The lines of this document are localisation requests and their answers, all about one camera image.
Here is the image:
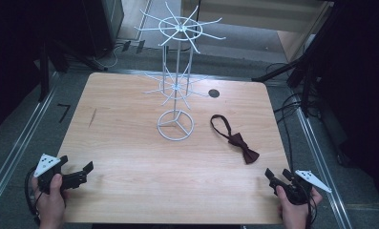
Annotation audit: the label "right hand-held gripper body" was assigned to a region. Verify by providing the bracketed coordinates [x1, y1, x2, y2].
[269, 169, 333, 206]

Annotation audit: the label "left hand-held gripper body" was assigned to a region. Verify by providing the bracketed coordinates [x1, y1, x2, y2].
[33, 153, 89, 196]

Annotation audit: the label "dark red bow tie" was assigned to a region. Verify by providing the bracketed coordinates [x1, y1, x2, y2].
[209, 114, 261, 165]

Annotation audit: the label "white wire display rack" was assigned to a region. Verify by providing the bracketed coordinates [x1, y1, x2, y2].
[134, 1, 227, 142]

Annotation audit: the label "person's right hand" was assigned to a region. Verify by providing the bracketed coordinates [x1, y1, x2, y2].
[275, 185, 324, 228]

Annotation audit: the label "person's left hand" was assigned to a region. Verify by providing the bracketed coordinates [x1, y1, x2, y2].
[31, 173, 68, 227]

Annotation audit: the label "black metal stand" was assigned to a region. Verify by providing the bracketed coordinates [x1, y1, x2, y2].
[251, 47, 324, 118]
[37, 34, 109, 103]

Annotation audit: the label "dark cabinet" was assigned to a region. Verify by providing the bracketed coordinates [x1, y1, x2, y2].
[80, 0, 125, 59]

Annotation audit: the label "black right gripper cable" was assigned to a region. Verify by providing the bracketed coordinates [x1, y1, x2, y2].
[305, 189, 319, 229]

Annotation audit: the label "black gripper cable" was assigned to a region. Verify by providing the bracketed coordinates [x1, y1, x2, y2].
[24, 167, 42, 224]
[305, 189, 319, 229]

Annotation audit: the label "metal floor rail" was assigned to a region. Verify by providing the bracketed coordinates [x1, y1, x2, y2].
[0, 72, 60, 212]
[294, 101, 354, 229]

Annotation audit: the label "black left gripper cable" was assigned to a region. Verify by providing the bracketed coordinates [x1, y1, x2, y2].
[24, 167, 42, 224]

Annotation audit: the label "black floor cables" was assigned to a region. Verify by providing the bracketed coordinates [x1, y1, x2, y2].
[265, 62, 322, 175]

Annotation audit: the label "thin white floor cable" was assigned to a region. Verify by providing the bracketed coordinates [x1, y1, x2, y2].
[92, 43, 125, 70]

